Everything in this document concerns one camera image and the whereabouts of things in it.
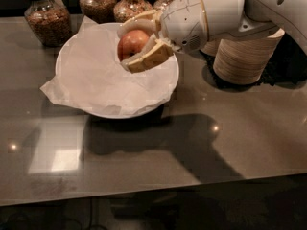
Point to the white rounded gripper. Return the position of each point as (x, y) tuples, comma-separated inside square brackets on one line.
[(181, 22)]

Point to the white bowl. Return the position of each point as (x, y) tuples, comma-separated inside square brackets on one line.
[(172, 74)]

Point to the left glass cereal jar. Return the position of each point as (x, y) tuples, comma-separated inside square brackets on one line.
[(50, 22)]

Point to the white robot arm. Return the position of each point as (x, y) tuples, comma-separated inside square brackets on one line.
[(241, 20)]

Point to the white paper liner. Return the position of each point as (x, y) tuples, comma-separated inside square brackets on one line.
[(92, 77)]

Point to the red yellow apple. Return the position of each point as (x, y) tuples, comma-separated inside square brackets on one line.
[(131, 43)]

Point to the front stack of paper bowls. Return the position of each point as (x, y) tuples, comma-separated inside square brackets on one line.
[(243, 62)]

